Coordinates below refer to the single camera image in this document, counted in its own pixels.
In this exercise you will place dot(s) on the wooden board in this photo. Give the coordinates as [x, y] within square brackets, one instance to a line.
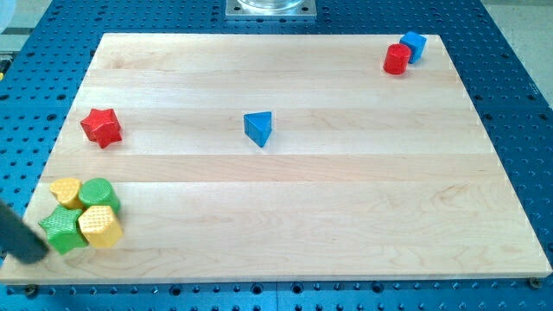
[365, 175]

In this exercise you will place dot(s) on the green star block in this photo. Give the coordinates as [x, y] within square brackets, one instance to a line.
[62, 229]

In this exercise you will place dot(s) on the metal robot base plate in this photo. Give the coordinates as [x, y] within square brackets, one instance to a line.
[270, 9]

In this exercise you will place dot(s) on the red cylinder block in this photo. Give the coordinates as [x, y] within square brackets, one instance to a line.
[397, 59]

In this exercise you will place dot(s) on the yellow hexagon block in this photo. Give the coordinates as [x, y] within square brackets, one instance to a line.
[100, 226]

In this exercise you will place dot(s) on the green cylinder block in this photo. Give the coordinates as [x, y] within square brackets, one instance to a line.
[99, 192]

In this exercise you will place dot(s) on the blue triangle block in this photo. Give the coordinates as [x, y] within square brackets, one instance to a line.
[258, 127]

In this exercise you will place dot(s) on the blue cube block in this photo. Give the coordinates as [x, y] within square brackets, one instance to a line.
[416, 43]

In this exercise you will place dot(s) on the yellow heart block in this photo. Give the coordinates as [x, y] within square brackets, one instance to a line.
[66, 192]

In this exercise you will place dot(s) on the red star block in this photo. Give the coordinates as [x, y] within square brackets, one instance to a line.
[102, 127]

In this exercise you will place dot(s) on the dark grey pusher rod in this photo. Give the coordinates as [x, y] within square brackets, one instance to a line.
[19, 240]

